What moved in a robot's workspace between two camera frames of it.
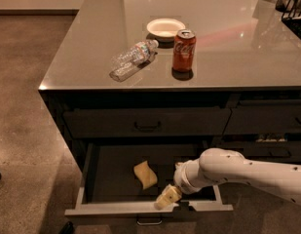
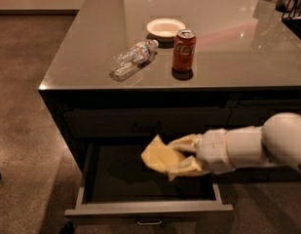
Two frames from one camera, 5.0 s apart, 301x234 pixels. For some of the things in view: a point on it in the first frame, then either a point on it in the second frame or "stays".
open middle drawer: (126, 179) stays
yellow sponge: (145, 175) → (161, 155)
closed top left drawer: (149, 123) stays
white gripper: (181, 177) → (210, 150)
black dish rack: (291, 2) stays
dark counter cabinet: (220, 65) stays
